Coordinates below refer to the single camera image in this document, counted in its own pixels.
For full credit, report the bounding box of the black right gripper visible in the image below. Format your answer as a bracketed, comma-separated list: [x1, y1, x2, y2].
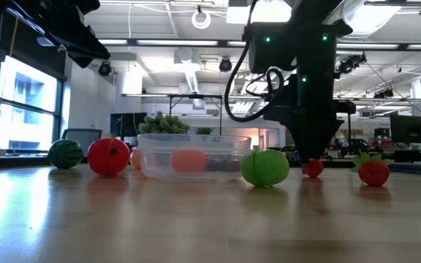
[263, 75, 357, 161]

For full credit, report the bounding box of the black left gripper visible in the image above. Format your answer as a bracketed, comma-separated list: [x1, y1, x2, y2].
[5, 0, 111, 69]

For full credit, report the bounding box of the small red toy tomato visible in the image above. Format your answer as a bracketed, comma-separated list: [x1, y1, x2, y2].
[303, 159, 325, 179]

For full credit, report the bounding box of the green toy cabbage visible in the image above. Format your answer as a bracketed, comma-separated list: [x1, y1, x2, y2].
[239, 148, 291, 188]

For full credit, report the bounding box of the green striped toy watermelon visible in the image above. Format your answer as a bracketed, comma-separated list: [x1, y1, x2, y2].
[47, 138, 84, 170]

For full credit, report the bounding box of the orange toy tangerine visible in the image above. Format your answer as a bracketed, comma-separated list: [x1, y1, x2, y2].
[170, 149, 208, 173]

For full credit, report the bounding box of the clear plastic tupperware container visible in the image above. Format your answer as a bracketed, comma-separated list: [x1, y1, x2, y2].
[137, 133, 252, 183]

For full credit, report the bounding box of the black ceiling spotlight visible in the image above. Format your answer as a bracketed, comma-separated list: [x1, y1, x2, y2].
[98, 61, 112, 77]
[219, 56, 233, 73]

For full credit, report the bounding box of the black computer monitor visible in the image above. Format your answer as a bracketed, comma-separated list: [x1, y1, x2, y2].
[110, 112, 148, 137]
[389, 114, 421, 145]

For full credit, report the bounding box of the office chair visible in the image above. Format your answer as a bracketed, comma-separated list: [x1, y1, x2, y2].
[61, 127, 104, 159]

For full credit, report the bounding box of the long ceiling light bar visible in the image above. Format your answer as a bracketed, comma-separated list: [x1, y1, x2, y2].
[96, 38, 421, 51]

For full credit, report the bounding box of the potted green succulent plant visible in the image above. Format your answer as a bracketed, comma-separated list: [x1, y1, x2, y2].
[137, 111, 191, 134]

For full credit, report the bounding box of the black ceiling camera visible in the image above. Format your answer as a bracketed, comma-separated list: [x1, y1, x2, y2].
[336, 53, 368, 76]

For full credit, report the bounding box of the white coiled ceiling cable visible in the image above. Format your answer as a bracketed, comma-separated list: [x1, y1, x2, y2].
[191, 9, 212, 30]

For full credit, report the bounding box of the silver ceiling duct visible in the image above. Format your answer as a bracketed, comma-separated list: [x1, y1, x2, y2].
[338, 0, 401, 77]

